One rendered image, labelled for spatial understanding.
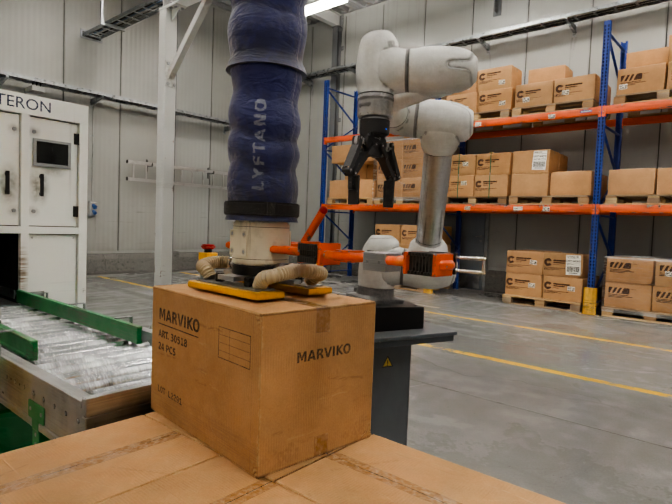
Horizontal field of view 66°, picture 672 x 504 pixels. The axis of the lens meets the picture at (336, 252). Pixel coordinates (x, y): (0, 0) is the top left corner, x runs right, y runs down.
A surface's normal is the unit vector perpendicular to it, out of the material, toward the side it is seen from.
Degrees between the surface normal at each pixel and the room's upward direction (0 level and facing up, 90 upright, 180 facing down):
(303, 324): 90
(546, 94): 90
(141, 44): 90
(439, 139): 123
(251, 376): 90
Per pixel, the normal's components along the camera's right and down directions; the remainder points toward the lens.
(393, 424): 0.48, 0.07
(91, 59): 0.75, 0.06
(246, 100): -0.27, -0.19
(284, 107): 0.58, -0.18
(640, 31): -0.66, 0.01
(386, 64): -0.11, 0.08
